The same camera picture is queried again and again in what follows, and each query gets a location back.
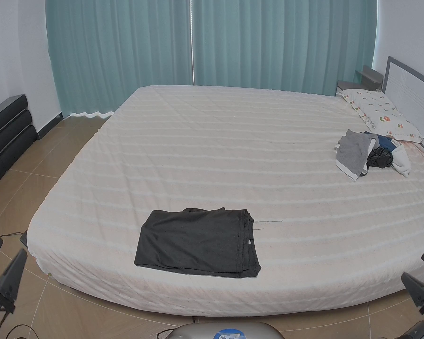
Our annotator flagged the black cable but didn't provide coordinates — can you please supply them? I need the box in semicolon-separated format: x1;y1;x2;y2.
6;324;37;339
0;231;28;247
157;316;196;339

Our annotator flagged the bed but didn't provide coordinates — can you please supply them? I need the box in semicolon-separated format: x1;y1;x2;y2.
26;56;424;318

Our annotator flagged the white printed pillow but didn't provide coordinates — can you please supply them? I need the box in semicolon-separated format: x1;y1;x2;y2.
341;89;424;144

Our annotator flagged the pile of clothes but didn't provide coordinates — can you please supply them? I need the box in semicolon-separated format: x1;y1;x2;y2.
334;129;412;182

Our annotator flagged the grey bedside table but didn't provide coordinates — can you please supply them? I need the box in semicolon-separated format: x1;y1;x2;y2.
336;65;385;92

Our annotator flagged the black T-shirt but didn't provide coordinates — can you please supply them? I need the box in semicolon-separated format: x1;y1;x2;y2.
134;208;283;279

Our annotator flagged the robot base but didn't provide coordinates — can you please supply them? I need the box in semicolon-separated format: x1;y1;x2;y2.
164;322;283;339

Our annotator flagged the black chest of drawers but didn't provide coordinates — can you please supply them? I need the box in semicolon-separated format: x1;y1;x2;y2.
0;94;38;199

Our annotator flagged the blue-green curtain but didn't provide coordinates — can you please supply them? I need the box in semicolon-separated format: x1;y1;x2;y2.
46;0;196;118
192;0;379;95

